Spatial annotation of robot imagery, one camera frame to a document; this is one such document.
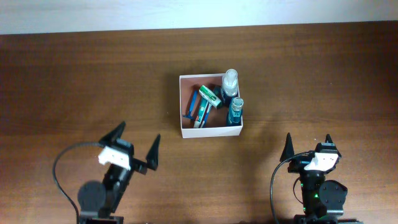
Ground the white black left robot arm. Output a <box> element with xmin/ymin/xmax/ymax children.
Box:
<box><xmin>78</xmin><ymin>121</ymin><xmax>161</xmax><ymax>224</ymax></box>

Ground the blue toothbrush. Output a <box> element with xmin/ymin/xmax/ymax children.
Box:
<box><xmin>200</xmin><ymin>104</ymin><xmax>213</xmax><ymax>128</ymax></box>

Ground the white box, pink interior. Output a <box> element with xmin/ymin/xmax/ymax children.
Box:
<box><xmin>179</xmin><ymin>73</ymin><xmax>244</xmax><ymax>138</ymax></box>

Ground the Colgate toothpaste tube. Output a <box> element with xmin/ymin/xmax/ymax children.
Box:
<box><xmin>193</xmin><ymin>98</ymin><xmax>211</xmax><ymax>128</ymax></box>

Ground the blue disposable razor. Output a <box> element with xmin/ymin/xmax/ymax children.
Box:
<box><xmin>182</xmin><ymin>90</ymin><xmax>198</xmax><ymax>120</ymax></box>

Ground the green Dettol soap bar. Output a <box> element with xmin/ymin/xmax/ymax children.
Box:
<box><xmin>199</xmin><ymin>85</ymin><xmax>223</xmax><ymax>109</ymax></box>

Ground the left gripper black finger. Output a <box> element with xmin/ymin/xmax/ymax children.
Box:
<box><xmin>146</xmin><ymin>134</ymin><xmax>161</xmax><ymax>170</ymax></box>
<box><xmin>99</xmin><ymin>121</ymin><xmax>126</xmax><ymax>144</ymax></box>

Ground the blue Listerine mouthwash bottle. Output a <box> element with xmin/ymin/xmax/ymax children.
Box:
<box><xmin>226</xmin><ymin>97</ymin><xmax>244</xmax><ymax>126</ymax></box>

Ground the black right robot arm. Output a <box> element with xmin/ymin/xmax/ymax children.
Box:
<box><xmin>280</xmin><ymin>133</ymin><xmax>360</xmax><ymax>223</ymax></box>

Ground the clear pump bottle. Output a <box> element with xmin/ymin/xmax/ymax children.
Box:
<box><xmin>221</xmin><ymin>68</ymin><xmax>238</xmax><ymax>106</ymax></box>

